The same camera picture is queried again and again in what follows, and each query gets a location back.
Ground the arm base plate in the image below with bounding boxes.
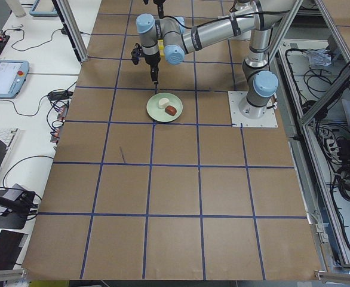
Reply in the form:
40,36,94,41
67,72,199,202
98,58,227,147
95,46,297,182
228,91,278,128

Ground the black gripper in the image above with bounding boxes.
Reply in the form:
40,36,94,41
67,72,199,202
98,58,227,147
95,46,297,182
153,0,165,17
143,52,161,84

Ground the white keyboard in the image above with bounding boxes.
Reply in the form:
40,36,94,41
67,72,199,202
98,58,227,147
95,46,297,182
0,127,23,157

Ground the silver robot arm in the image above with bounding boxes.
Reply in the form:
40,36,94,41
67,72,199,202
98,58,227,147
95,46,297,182
131,1,295,109

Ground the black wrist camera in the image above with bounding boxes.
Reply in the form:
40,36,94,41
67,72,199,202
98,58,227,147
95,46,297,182
130,43,144,65

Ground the black camera stand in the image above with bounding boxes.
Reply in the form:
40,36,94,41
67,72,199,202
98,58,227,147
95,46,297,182
0,184,39,230

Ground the brown bun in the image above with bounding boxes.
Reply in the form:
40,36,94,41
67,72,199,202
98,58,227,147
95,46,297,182
165,105,177,116

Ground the black power adapter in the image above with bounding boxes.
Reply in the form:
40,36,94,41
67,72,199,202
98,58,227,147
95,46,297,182
48,90,73,101

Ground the white bun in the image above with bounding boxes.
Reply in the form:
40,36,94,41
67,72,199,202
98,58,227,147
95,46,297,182
158,97,170,109

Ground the light green plate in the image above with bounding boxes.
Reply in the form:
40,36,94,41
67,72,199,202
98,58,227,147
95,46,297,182
146,93,183,123

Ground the lower yellow steamer layer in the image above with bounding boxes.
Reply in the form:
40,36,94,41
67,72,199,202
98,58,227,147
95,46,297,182
158,39,165,57

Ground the aluminium frame post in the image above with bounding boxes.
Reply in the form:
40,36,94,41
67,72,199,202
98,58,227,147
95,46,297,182
52,0,88,63

